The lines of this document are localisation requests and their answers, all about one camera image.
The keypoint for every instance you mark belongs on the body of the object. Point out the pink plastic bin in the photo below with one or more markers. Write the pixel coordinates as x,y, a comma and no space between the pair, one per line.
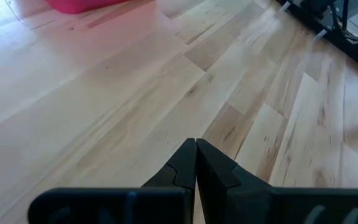
82,4

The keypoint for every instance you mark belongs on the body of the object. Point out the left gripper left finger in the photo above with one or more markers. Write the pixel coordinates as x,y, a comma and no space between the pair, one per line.
157,205

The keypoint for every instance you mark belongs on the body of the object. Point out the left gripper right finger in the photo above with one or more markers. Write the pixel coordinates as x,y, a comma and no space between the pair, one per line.
232,199

